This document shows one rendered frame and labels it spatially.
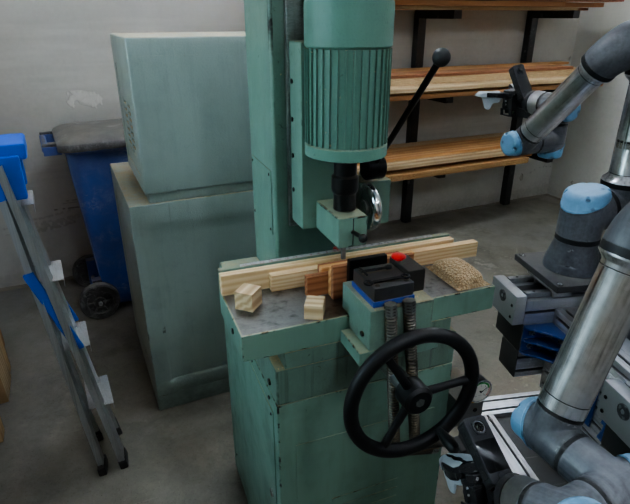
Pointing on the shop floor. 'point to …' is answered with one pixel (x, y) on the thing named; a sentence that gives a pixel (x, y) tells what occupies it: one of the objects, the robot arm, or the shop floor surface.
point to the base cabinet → (325, 443)
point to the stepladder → (48, 288)
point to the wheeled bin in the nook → (95, 209)
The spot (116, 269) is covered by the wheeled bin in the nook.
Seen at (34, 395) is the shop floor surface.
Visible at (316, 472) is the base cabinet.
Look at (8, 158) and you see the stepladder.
